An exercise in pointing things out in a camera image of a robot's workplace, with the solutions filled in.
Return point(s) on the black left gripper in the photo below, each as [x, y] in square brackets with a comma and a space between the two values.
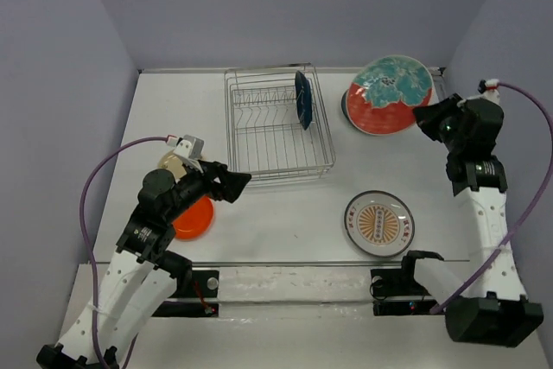
[232, 182]

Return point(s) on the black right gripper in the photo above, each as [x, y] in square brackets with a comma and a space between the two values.
[428, 115]

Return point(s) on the red plate with turquoise flower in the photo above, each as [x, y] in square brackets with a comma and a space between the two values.
[383, 94]

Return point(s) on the dark blue leaf-shaped plate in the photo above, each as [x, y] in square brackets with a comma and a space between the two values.
[304, 102]

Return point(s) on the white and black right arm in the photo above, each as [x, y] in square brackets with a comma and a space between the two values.
[491, 307]

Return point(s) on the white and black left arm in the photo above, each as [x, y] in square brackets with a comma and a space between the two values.
[142, 273]

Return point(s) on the small beige plate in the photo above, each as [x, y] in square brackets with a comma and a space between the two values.
[173, 164]

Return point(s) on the teal plate with white blossoms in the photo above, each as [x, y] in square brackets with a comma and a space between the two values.
[343, 106]

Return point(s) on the white plate with orange sunburst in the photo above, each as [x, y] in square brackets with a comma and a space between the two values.
[379, 224]

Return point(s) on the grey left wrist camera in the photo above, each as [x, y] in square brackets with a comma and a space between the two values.
[187, 149]

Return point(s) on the silver wire dish rack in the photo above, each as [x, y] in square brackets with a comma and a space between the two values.
[264, 136]

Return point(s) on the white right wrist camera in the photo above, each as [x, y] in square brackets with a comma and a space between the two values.
[486, 86]

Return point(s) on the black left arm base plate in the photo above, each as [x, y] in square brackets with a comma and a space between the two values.
[196, 299]

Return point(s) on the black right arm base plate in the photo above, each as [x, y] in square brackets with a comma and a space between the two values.
[394, 293]

